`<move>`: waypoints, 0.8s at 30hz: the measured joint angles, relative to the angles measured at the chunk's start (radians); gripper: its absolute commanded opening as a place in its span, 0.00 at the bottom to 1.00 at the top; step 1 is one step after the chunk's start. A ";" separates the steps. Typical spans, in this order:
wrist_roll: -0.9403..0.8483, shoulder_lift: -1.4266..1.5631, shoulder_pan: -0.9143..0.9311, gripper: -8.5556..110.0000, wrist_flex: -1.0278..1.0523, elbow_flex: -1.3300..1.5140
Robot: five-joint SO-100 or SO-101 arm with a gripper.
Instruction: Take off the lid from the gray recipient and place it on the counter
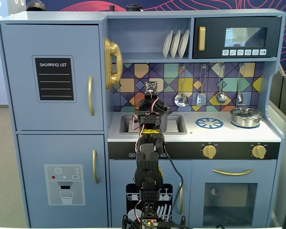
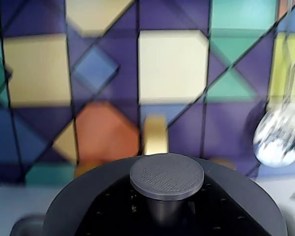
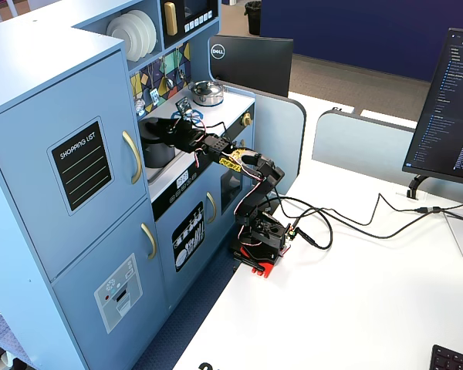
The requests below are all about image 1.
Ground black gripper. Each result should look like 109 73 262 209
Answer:
135 98 172 115

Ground shiny steel pot lid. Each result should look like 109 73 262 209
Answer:
230 107 262 118

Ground metal toy strainer spoon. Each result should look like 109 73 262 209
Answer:
174 63 189 107

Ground gray toy sink basin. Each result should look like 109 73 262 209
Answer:
119 114 188 136

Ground metal toy slotted spatula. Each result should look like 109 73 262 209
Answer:
196 63 208 107

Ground metal toy ladle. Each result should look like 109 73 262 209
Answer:
215 63 228 104

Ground white toy plate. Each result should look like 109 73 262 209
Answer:
170 29 182 59
177 29 190 59
162 29 174 59

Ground gold stove knob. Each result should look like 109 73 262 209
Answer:
202 143 218 160
251 143 268 160

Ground gold toy telephone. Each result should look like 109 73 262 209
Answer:
103 37 123 90

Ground shiny steel toy pot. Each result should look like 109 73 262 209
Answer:
230 112 264 128

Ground black toy microwave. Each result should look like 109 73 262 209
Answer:
192 16 283 59

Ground black round cup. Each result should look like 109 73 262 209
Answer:
126 4 144 12

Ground blue toy play kitchen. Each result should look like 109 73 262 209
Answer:
0 9 286 229

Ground black shopping list board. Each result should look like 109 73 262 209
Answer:
31 55 77 104

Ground robot controller board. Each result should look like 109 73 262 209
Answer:
141 218 158 229

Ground blue oven door with window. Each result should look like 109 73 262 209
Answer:
191 160 277 228

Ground blue fridge door with dispenser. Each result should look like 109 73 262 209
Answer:
17 134 109 229

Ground blue fridge door with chalkboard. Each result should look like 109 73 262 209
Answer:
0 23 104 132

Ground black dome shaped object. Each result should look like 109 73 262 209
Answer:
26 0 48 12

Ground small wrist camera board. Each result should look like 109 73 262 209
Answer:
144 81 159 100

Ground black cable with connector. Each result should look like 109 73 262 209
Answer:
162 142 184 225

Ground gold fridge door handle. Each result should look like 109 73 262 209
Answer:
92 149 100 185
88 76 96 117

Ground gold microwave handle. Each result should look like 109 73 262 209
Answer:
198 26 206 52

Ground gold dishwasher door handle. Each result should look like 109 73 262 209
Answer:
178 182 184 216

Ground gold oven door handle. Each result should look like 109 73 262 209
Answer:
212 168 254 177

